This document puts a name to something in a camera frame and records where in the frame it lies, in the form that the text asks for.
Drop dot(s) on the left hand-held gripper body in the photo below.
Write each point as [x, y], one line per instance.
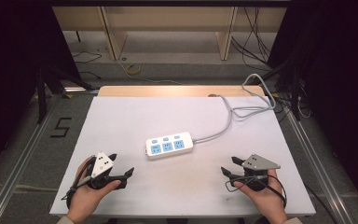
[102, 165]

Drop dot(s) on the person's right hand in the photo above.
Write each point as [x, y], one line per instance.
[268, 199]

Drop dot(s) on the light wooden table board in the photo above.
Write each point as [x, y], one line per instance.
[174, 90]

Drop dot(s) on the black metal stand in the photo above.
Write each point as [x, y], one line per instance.
[43, 93]
[295, 93]

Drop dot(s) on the yellow tape roll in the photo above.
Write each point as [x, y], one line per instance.
[134, 69]

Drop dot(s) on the aluminium floor rail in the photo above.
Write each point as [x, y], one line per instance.
[21, 155]
[317, 161]

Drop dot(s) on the person's left hand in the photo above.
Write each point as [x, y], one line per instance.
[85, 196]

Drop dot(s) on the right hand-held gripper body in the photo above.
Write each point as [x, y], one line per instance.
[258, 163]

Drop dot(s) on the light wooden desk frame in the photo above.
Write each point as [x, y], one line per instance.
[118, 37]

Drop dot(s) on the white and blue power strip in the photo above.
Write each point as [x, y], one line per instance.
[169, 145]

